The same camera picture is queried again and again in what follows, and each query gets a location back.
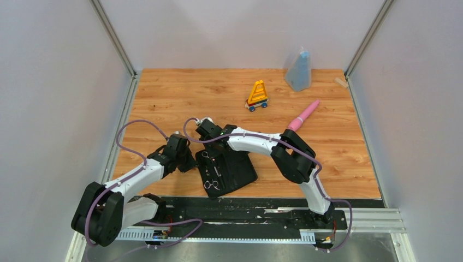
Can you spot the silver thinning scissors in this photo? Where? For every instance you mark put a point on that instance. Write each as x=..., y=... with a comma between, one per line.
x=212, y=161

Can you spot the black zippered tool case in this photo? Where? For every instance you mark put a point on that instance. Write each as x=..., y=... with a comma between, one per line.
x=236, y=168

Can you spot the pink cylindrical device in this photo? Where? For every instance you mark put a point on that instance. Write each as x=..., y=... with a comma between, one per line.
x=298, y=121

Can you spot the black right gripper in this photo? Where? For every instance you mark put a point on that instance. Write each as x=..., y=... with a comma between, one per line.
x=214, y=153

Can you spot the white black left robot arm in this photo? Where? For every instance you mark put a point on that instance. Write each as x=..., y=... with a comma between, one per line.
x=106, y=209

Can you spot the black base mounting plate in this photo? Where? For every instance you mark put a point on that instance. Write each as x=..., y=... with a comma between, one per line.
x=245, y=218

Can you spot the small beige tape piece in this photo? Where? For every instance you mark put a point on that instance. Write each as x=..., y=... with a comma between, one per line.
x=341, y=82

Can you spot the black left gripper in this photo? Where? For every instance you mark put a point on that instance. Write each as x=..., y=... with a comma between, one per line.
x=191, y=164

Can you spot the blue item in plastic bag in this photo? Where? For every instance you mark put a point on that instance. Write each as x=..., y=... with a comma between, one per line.
x=299, y=72

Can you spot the yellow toy block car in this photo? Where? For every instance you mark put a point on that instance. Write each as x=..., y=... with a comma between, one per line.
x=258, y=97

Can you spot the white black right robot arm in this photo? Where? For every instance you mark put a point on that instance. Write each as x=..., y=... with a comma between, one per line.
x=294, y=158

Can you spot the silver hair scissors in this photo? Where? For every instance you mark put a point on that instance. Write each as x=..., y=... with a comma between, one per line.
x=211, y=184

